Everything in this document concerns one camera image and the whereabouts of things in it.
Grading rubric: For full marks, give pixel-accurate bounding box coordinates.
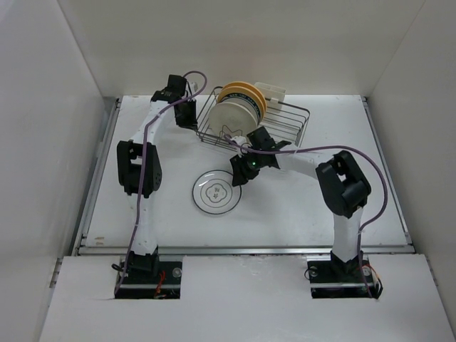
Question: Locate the metal wire dish rack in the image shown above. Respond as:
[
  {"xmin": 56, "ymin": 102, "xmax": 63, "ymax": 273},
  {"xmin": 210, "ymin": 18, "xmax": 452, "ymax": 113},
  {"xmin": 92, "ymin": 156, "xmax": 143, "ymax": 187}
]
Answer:
[{"xmin": 196, "ymin": 86, "xmax": 311, "ymax": 150}]

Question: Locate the cream plate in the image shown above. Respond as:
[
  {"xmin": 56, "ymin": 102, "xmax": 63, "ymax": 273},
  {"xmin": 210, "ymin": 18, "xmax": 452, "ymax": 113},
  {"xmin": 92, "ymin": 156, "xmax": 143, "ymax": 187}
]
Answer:
[{"xmin": 208, "ymin": 102, "xmax": 258, "ymax": 138}]

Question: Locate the white plate green rim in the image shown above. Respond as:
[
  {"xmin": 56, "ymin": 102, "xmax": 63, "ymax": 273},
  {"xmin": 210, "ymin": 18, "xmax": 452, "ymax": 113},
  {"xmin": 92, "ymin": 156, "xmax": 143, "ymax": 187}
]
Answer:
[{"xmin": 192, "ymin": 170, "xmax": 242, "ymax": 215}]

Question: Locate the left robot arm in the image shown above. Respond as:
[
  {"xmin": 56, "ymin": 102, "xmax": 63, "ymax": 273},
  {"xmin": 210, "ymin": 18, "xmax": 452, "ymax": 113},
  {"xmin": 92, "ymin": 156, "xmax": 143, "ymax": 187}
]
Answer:
[{"xmin": 116, "ymin": 72, "xmax": 201, "ymax": 283}]

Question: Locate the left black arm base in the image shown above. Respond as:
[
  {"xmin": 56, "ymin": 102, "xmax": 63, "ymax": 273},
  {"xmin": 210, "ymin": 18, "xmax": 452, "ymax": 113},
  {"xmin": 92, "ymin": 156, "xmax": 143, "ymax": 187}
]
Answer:
[{"xmin": 111, "ymin": 252, "xmax": 183, "ymax": 300}]

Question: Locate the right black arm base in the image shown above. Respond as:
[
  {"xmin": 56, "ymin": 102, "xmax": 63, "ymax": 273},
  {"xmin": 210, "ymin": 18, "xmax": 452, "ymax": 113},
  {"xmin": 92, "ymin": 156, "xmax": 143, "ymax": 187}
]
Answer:
[{"xmin": 304, "ymin": 259, "xmax": 383, "ymax": 299}]

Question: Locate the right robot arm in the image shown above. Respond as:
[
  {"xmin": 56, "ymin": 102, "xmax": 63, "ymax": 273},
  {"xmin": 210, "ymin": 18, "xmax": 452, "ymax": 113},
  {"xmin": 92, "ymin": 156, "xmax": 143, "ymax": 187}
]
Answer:
[{"xmin": 224, "ymin": 127, "xmax": 371, "ymax": 281}]

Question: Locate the white cutlery holder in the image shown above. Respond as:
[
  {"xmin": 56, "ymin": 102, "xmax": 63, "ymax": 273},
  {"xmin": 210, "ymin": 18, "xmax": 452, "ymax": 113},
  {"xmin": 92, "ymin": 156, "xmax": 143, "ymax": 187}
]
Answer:
[{"xmin": 254, "ymin": 82, "xmax": 286, "ymax": 105}]

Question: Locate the front yellow plate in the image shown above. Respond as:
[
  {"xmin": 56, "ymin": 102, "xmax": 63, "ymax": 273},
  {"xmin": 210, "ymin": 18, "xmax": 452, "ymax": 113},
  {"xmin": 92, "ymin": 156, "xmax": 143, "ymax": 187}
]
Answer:
[{"xmin": 217, "ymin": 86, "xmax": 266, "ymax": 119}]

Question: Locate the yellow plate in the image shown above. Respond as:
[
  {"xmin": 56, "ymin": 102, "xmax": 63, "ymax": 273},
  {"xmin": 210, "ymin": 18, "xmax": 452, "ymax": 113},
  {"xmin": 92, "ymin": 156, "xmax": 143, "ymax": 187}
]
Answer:
[
  {"xmin": 222, "ymin": 81, "xmax": 266, "ymax": 107},
  {"xmin": 217, "ymin": 86, "xmax": 266, "ymax": 119}
]

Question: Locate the rear yellow plate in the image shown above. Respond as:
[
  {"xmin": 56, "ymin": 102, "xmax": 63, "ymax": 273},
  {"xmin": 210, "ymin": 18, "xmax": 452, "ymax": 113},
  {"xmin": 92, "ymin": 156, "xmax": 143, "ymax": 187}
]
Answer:
[{"xmin": 222, "ymin": 81, "xmax": 266, "ymax": 107}]

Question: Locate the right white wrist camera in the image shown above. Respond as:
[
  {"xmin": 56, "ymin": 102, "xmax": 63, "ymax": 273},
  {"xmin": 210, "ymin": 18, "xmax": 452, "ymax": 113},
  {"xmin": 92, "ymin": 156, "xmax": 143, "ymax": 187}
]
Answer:
[{"xmin": 225, "ymin": 135, "xmax": 250, "ymax": 155}]

